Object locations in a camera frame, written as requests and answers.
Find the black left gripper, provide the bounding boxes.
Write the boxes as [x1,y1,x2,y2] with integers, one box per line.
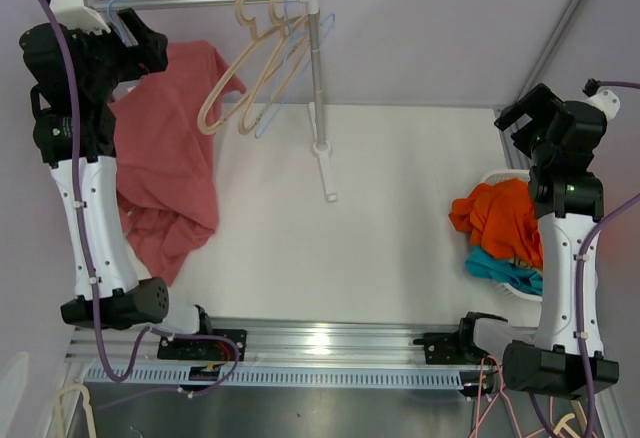
[65,8,165,101]

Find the light blue wire hanger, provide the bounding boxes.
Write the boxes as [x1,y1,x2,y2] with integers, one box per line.
[254,22,311,139]
[106,0,132,46]

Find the pink t shirt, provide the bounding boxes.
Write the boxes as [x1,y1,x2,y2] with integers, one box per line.
[110,40,228,284]

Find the beige wooden hanger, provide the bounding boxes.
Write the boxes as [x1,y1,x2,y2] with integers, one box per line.
[238,9,309,135]
[197,0,285,136]

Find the orange t shirt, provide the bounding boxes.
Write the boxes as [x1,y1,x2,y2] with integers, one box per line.
[449,178,543,269]

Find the teal t shirt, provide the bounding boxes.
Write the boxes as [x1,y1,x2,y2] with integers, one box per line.
[465,246,543,296]

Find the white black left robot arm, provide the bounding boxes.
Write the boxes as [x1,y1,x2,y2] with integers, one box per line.
[19,9,216,359]

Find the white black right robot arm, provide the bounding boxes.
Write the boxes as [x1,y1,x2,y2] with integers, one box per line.
[455,83,620,399]

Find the wooden hanger on floor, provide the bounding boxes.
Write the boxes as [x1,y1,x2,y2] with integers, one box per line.
[553,408,587,438]

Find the beige hanger on floor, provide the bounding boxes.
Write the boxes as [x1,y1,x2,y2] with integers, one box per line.
[50,383,98,438]

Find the white plastic laundry basket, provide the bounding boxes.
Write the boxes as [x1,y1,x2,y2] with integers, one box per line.
[480,170,543,302]

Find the metal clothes rack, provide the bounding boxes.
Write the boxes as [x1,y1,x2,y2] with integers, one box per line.
[94,0,338,203]

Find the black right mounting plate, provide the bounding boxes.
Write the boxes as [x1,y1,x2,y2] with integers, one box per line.
[412,332,481,365]

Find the black mounting plate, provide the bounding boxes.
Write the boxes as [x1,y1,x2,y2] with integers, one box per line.
[157,329,248,362]
[412,332,481,365]

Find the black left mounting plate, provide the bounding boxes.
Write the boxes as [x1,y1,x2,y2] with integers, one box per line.
[157,329,248,362]

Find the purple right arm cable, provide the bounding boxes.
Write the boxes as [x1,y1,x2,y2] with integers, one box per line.
[524,77,640,438]

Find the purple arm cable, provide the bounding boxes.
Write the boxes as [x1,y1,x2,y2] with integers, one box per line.
[524,77,640,438]
[21,0,241,400]

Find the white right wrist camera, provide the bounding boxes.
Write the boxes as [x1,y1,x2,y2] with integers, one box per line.
[583,78,620,121]

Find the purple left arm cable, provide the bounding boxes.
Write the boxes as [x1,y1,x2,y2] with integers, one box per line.
[21,0,241,400]

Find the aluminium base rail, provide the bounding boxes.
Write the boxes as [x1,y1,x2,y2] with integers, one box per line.
[63,317,460,369]

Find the white slotted cable duct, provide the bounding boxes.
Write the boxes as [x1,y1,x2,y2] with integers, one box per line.
[82,366,464,390]

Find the pink wire hanger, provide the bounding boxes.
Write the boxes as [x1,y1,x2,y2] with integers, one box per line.
[468,355,545,438]

